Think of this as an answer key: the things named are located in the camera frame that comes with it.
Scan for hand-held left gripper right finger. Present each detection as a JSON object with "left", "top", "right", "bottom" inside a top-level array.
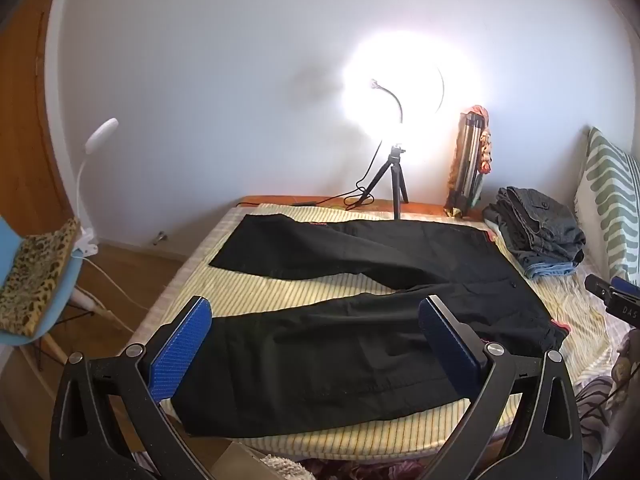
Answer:
[{"left": 417, "top": 295, "right": 586, "bottom": 480}]

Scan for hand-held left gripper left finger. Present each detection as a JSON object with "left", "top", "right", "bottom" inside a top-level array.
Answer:
[{"left": 56, "top": 295, "right": 216, "bottom": 480}]

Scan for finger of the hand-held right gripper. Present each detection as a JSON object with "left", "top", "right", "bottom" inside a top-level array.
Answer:
[{"left": 584, "top": 272, "right": 640, "bottom": 322}]

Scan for black pants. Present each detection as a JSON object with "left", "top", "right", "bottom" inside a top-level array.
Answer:
[{"left": 172, "top": 212, "right": 573, "bottom": 438}]

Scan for floral blanket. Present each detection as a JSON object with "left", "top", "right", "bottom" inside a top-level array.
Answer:
[{"left": 612, "top": 332, "right": 640, "bottom": 391}]

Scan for folded blue jeans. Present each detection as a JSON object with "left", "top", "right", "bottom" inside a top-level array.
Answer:
[{"left": 525, "top": 259, "right": 577, "bottom": 281}]

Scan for green patterned pillow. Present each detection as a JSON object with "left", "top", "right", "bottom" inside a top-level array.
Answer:
[{"left": 572, "top": 127, "right": 640, "bottom": 286}]

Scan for striped grey garment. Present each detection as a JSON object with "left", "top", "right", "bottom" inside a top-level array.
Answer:
[{"left": 575, "top": 375, "right": 640, "bottom": 480}]

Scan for striped bed sheet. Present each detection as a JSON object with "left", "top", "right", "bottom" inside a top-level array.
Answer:
[{"left": 130, "top": 202, "right": 640, "bottom": 461}]

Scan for blue chair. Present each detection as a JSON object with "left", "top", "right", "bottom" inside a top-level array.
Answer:
[{"left": 0, "top": 215, "right": 108, "bottom": 366}]

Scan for dark floral rug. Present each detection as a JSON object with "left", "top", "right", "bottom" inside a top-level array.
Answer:
[{"left": 300, "top": 457, "right": 443, "bottom": 480}]

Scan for white fluffy rug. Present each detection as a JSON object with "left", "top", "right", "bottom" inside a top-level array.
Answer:
[{"left": 260, "top": 455, "right": 307, "bottom": 480}]

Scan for leopard print cloth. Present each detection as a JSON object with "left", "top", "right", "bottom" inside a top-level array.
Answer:
[{"left": 0, "top": 217, "right": 81, "bottom": 336}]

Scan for black tripod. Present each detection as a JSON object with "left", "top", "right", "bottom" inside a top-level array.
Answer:
[{"left": 357, "top": 145, "right": 411, "bottom": 221}]

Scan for folded metal stand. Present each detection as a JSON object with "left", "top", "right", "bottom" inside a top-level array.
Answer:
[{"left": 452, "top": 112, "right": 486, "bottom": 211}]

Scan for white clip lamp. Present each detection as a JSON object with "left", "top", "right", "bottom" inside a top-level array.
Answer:
[{"left": 75, "top": 117, "right": 121, "bottom": 257}]

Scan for wooden door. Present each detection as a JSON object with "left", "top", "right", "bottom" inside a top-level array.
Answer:
[{"left": 0, "top": 0, "right": 71, "bottom": 231}]

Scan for wooden bed frame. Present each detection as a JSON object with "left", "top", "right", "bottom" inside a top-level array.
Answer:
[{"left": 235, "top": 195, "right": 481, "bottom": 221}]

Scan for black power cable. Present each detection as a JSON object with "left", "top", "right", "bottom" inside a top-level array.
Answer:
[{"left": 235, "top": 157, "right": 386, "bottom": 211}]

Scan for ring light with gooseneck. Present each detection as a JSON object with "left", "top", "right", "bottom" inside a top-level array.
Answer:
[{"left": 344, "top": 34, "right": 481, "bottom": 151}]

